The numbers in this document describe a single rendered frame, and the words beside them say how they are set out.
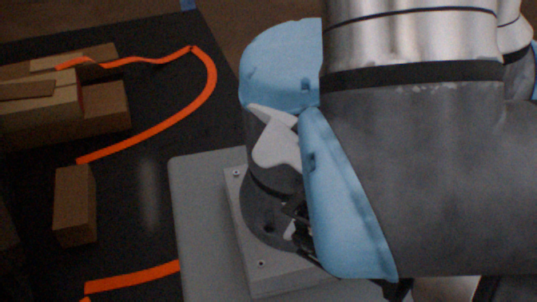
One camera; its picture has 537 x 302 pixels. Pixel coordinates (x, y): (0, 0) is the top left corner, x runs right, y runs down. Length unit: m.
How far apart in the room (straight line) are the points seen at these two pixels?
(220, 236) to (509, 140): 0.56
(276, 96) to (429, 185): 0.30
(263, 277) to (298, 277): 0.05
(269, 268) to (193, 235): 0.16
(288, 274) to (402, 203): 0.44
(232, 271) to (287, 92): 0.32
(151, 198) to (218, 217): 1.15
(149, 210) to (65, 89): 0.68
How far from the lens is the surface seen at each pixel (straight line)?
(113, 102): 2.20
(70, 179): 1.90
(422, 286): 0.36
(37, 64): 2.59
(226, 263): 0.71
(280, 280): 0.64
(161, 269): 1.69
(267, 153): 0.41
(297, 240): 0.43
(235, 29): 2.85
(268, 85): 0.48
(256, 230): 0.65
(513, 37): 0.53
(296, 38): 0.54
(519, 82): 0.57
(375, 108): 0.21
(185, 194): 0.79
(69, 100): 2.11
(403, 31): 0.21
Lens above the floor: 1.46
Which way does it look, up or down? 46 degrees down
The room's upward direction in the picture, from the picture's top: straight up
